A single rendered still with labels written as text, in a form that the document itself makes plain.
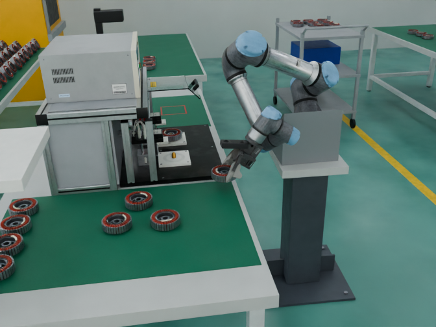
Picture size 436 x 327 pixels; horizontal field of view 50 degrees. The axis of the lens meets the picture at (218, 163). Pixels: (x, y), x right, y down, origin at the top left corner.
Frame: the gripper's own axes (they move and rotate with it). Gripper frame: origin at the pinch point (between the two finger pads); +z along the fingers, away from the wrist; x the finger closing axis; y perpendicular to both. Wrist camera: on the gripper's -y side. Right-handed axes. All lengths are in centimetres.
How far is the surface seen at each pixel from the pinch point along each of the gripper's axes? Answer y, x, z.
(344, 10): 242, 558, -149
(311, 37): 91, 232, -75
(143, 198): -24.9, -5.9, 23.8
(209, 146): 2.2, 39.9, 4.2
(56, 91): -74, 21, 10
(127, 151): -38.1, 8.7, 14.6
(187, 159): -8.8, 24.1, 10.5
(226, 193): 4.3, -5.8, 4.8
